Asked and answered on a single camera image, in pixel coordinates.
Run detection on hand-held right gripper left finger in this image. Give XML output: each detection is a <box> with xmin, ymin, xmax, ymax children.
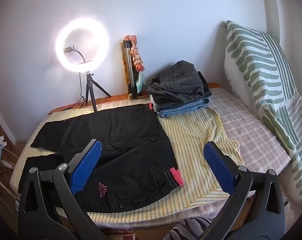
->
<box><xmin>18</xmin><ymin>139</ymin><xmax>109</xmax><ymax>240</ymax></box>

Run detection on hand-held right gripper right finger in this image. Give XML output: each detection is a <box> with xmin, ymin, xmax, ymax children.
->
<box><xmin>203</xmin><ymin>141</ymin><xmax>286</xmax><ymax>240</ymax></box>

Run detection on black pants with pink trim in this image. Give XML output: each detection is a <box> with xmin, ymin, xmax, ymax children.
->
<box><xmin>18</xmin><ymin>104</ymin><xmax>184</xmax><ymax>213</ymax></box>

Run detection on grey folded pants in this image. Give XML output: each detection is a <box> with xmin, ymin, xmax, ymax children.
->
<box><xmin>147</xmin><ymin>60</ymin><xmax>205</xmax><ymax>103</ymax></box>

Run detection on yellow striped cloth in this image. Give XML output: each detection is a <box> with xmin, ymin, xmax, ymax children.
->
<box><xmin>11</xmin><ymin>102</ymin><xmax>244</xmax><ymax>223</ymax></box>

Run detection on blue folded jeans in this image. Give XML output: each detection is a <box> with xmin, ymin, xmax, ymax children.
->
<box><xmin>156</xmin><ymin>97</ymin><xmax>211</xmax><ymax>118</ymax></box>

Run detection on zebra print rug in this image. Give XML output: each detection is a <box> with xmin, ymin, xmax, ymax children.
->
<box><xmin>163</xmin><ymin>217</ymin><xmax>214</xmax><ymax>240</ymax></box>

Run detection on small black tripod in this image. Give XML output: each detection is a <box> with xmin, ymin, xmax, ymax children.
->
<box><xmin>84</xmin><ymin>72</ymin><xmax>112</xmax><ymax>112</ymax></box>

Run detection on black folded garment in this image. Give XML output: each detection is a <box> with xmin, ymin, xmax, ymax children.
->
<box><xmin>197</xmin><ymin>71</ymin><xmax>213</xmax><ymax>98</ymax></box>

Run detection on green striped pillow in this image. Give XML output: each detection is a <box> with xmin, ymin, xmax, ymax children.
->
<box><xmin>223</xmin><ymin>20</ymin><xmax>302</xmax><ymax>205</ymax></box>

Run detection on folded silver tripod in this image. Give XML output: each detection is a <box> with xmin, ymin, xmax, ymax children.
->
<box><xmin>120</xmin><ymin>40</ymin><xmax>141</xmax><ymax>99</ymax></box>

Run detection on floral scarf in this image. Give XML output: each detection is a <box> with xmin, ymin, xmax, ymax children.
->
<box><xmin>124</xmin><ymin>35</ymin><xmax>146</xmax><ymax>92</ymax></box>

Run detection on black cable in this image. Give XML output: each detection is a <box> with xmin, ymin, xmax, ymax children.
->
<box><xmin>63</xmin><ymin>72</ymin><xmax>87</xmax><ymax>112</ymax></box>

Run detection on white cable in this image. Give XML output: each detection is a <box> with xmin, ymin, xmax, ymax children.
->
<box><xmin>0</xmin><ymin>110</ymin><xmax>16</xmax><ymax>170</ymax></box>

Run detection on white ring light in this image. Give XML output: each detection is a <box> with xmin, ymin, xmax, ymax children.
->
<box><xmin>55</xmin><ymin>17</ymin><xmax>110</xmax><ymax>73</ymax></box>

